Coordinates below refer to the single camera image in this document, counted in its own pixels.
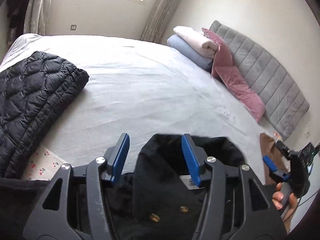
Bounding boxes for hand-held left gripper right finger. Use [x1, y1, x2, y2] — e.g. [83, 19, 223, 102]
[181, 133, 288, 240]

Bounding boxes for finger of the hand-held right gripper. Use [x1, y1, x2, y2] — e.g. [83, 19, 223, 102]
[262, 156, 291, 182]
[275, 140, 292, 156]

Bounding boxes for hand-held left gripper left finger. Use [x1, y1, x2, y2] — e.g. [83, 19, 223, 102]
[22, 133, 130, 240]

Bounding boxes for black padded coat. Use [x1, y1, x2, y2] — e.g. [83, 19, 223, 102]
[0, 134, 247, 240]

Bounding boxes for dark hanging clothes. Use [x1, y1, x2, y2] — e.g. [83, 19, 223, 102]
[6, 0, 28, 29]

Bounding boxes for person's right hand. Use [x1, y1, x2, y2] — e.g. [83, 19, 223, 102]
[272, 182, 300, 233]

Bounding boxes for brown garment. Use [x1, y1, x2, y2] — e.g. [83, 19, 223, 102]
[259, 133, 290, 185]

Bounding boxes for grey padded headboard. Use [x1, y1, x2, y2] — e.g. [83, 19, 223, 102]
[209, 20, 310, 142]

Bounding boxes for pink velvet blanket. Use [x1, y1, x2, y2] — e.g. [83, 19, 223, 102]
[202, 27, 266, 123]

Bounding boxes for cherry print bedsheet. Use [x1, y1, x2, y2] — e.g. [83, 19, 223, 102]
[21, 146, 70, 180]

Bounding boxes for bed with white sheet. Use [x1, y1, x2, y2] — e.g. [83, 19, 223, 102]
[0, 33, 283, 188]

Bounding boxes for black quilted puffer jacket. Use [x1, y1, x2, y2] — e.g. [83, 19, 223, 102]
[0, 51, 90, 179]

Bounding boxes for folded blue blanket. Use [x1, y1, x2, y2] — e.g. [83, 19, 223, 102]
[167, 35, 215, 72]

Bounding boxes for folded pale pink blanket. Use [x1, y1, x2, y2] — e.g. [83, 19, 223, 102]
[173, 26, 218, 52]

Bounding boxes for pale patterned curtain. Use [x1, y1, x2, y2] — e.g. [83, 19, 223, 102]
[24, 0, 58, 35]
[140, 0, 188, 43]

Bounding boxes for black cable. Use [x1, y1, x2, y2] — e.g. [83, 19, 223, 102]
[282, 187, 320, 223]

